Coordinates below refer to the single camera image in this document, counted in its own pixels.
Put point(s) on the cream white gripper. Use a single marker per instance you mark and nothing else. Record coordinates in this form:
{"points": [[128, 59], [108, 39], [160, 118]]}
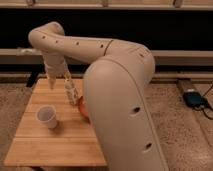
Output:
{"points": [[55, 65]]}

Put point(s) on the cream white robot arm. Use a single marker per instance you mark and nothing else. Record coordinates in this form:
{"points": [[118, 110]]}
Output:
{"points": [[113, 90]]}

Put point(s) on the orange bowl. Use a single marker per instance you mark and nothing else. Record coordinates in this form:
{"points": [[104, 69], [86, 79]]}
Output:
{"points": [[82, 108]]}

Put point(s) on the white paper cup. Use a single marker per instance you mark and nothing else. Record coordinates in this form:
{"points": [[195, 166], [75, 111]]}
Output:
{"points": [[47, 116]]}

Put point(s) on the white crumpled object on ledge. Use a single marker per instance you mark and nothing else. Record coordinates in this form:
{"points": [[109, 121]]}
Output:
{"points": [[26, 51]]}

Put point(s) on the wooden table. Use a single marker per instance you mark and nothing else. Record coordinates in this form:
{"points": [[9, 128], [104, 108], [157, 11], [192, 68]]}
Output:
{"points": [[71, 143]]}

